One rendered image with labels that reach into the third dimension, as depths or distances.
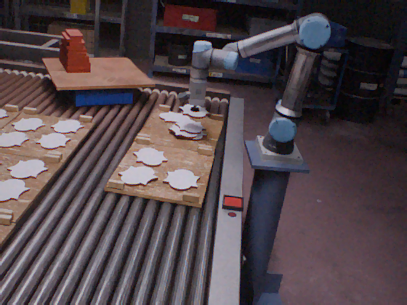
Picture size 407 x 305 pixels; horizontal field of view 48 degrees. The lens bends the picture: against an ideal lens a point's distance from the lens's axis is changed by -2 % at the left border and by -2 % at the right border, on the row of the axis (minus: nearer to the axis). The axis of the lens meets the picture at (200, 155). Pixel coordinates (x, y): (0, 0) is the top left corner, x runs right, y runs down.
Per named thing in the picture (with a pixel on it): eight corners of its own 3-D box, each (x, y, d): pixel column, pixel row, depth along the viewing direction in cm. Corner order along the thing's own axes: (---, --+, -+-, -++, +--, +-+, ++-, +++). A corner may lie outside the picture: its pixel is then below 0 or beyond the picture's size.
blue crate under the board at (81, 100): (117, 85, 271) (118, 68, 267) (134, 104, 246) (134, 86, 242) (63, 87, 258) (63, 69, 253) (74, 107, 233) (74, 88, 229)
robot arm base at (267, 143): (287, 141, 230) (293, 123, 226) (296, 156, 217) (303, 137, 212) (258, 138, 227) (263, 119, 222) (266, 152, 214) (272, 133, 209)
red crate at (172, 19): (213, 25, 626) (215, 4, 614) (215, 33, 586) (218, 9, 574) (163, 20, 620) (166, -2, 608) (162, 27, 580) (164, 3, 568)
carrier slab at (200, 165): (214, 157, 201) (214, 154, 200) (200, 208, 164) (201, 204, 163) (134, 144, 203) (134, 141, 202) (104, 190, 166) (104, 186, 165)
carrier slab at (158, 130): (224, 123, 238) (224, 120, 237) (212, 157, 201) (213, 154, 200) (156, 111, 241) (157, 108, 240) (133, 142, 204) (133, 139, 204)
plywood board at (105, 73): (126, 60, 284) (126, 57, 283) (155, 87, 244) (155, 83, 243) (41, 61, 262) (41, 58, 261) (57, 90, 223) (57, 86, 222)
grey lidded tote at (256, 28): (277, 34, 629) (280, 16, 619) (285, 40, 597) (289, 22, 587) (242, 30, 620) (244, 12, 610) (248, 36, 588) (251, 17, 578)
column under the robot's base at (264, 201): (273, 272, 280) (304, 141, 242) (285, 319, 246) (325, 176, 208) (210, 269, 277) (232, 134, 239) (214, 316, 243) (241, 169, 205)
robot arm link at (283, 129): (293, 136, 211) (335, 17, 186) (291, 149, 198) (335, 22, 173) (268, 128, 213) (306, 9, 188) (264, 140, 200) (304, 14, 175)
